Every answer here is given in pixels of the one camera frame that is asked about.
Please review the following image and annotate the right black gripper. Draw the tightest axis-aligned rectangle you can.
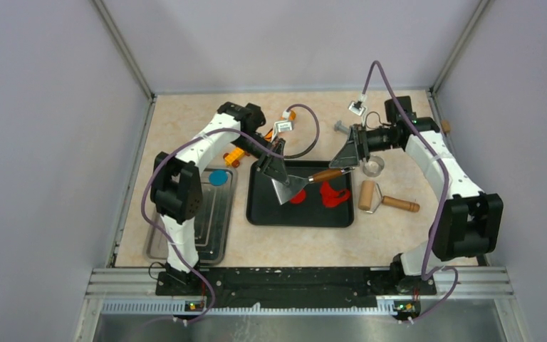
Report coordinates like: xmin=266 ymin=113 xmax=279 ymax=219
xmin=330 ymin=124 xmax=400 ymax=169

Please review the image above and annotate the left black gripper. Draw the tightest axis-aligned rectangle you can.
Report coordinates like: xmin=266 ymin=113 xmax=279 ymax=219
xmin=231 ymin=132 xmax=290 ymax=186

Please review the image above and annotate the metal scraper wooden handle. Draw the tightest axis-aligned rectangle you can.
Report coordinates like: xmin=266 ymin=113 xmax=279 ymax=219
xmin=272 ymin=167 xmax=355 ymax=204

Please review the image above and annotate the round red dough wrapper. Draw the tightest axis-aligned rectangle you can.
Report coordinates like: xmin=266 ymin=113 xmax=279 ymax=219
xmin=289 ymin=190 xmax=306 ymax=204

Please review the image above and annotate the wooden rolling pin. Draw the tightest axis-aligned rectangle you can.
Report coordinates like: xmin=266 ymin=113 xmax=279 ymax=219
xmin=358 ymin=180 xmax=420 ymax=214

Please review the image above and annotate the red dough piece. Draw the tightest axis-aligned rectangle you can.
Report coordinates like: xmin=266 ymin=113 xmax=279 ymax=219
xmin=320 ymin=182 xmax=351 ymax=208

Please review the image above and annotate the black baking tray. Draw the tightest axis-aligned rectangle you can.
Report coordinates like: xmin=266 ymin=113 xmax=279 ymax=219
xmin=246 ymin=164 xmax=354 ymax=228

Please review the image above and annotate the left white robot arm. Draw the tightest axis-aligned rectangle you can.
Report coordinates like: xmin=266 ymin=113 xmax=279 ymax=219
xmin=142 ymin=102 xmax=288 ymax=295

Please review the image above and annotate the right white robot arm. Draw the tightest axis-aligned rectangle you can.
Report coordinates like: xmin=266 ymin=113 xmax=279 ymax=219
xmin=329 ymin=96 xmax=504 ymax=294

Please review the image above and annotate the blue dough piece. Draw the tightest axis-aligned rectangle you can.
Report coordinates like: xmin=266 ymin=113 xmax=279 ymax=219
xmin=208 ymin=169 xmax=229 ymax=187

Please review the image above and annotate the grey dumbbell tool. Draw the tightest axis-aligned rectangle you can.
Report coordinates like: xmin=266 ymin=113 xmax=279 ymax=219
xmin=333 ymin=120 xmax=350 ymax=135

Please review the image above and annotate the yellow toy car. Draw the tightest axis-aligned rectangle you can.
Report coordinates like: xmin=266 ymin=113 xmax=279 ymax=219
xmin=223 ymin=147 xmax=250 ymax=168

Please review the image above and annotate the small wooden block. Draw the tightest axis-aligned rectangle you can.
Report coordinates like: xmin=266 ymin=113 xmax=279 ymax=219
xmin=441 ymin=120 xmax=451 ymax=134

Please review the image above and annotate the silver metal tray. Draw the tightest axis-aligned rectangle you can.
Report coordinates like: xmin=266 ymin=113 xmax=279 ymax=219
xmin=144 ymin=167 xmax=237 ymax=266

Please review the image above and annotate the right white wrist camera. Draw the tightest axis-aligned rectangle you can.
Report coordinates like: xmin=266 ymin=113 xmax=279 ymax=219
xmin=348 ymin=94 xmax=367 ymax=116

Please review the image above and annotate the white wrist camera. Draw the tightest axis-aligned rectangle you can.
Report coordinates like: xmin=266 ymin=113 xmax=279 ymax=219
xmin=272 ymin=110 xmax=297 ymax=135
xmin=348 ymin=94 xmax=367 ymax=116

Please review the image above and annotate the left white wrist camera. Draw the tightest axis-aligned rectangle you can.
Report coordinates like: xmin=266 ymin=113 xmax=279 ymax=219
xmin=272 ymin=110 xmax=297 ymax=135

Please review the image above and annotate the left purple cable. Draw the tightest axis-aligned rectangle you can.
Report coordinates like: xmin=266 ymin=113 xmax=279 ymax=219
xmin=140 ymin=103 xmax=321 ymax=324

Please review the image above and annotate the purple cable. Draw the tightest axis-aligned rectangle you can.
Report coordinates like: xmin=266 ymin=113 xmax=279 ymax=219
xmin=362 ymin=60 xmax=459 ymax=322
xmin=140 ymin=103 xmax=321 ymax=324

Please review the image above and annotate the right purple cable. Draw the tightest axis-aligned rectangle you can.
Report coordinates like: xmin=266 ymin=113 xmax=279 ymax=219
xmin=362 ymin=60 xmax=459 ymax=322

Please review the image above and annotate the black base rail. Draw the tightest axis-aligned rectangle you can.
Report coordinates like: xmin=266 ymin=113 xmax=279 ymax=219
xmin=155 ymin=266 xmax=437 ymax=309

